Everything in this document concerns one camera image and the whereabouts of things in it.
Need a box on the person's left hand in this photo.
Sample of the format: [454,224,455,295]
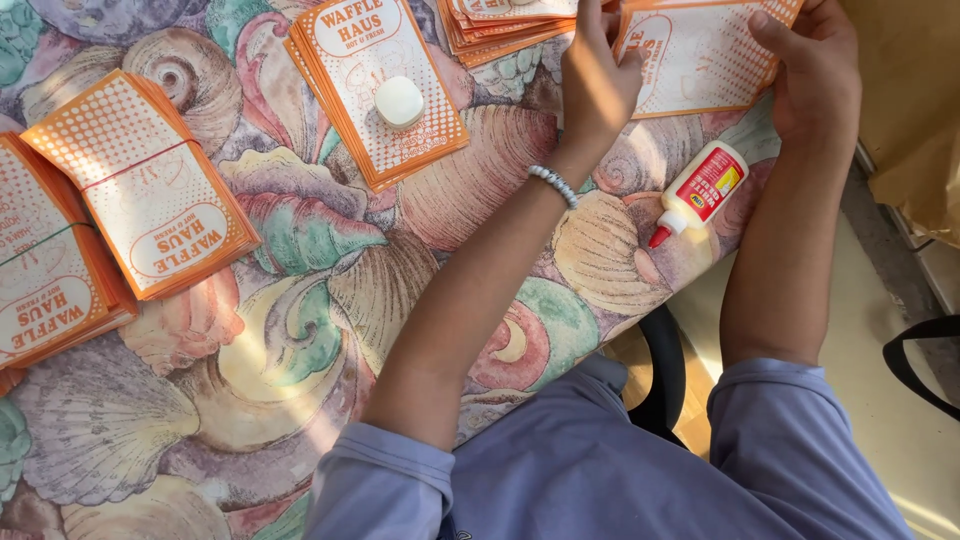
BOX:
[558,0,648,156]

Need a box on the person's right hand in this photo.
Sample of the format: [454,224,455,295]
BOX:
[748,0,864,148]

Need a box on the single orange dotted paper bag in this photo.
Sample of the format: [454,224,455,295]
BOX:
[613,0,805,120]

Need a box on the brown paper sheet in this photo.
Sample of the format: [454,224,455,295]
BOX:
[838,0,960,251]

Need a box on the paper bag stack, unbanded fanned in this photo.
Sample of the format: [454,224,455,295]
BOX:
[436,0,612,69]

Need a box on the white glue bottle, red label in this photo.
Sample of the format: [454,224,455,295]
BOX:
[648,140,750,250]

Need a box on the white rounded block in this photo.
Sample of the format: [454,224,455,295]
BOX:
[373,75,426,130]

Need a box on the paper bag stack, unbanded thick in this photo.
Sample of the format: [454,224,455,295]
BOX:
[283,0,471,195]

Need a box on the black chair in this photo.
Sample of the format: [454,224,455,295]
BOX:
[625,303,689,451]

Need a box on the seashell print tablecloth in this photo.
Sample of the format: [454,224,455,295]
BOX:
[0,0,783,540]

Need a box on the lavender shirt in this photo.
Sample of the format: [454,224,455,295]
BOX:
[303,352,917,540]

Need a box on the paper bag stack, red band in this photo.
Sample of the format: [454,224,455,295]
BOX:
[21,69,263,302]

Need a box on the red rubber band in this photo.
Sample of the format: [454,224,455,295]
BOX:
[81,138,202,193]

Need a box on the paper bag stack, green band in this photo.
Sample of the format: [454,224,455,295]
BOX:
[0,132,141,373]

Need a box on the green rubber band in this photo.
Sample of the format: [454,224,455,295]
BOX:
[0,221,95,270]

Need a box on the white beaded bracelet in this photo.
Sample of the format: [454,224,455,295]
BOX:
[527,164,581,211]

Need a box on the black strap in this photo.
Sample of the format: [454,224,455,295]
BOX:
[882,314,960,423]

